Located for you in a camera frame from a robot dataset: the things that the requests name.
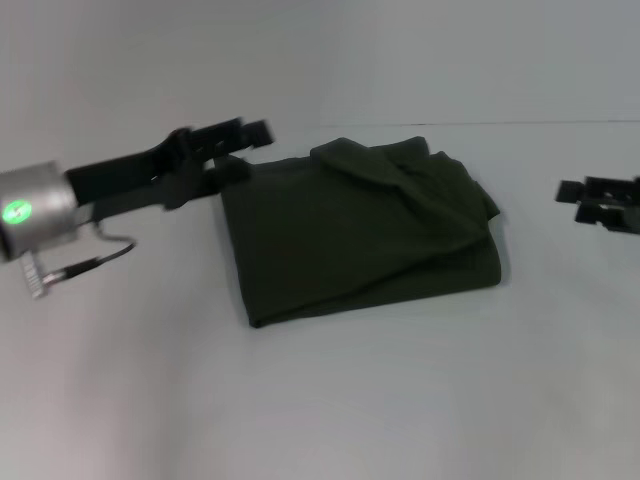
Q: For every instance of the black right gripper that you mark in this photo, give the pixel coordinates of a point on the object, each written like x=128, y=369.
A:
x=622, y=200

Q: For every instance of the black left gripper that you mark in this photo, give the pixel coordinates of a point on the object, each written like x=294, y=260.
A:
x=135, y=172

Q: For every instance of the dark green FREE t-shirt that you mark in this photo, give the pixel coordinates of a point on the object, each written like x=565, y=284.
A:
x=350, y=235

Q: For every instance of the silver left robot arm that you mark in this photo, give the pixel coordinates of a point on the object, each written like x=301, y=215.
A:
x=35, y=210

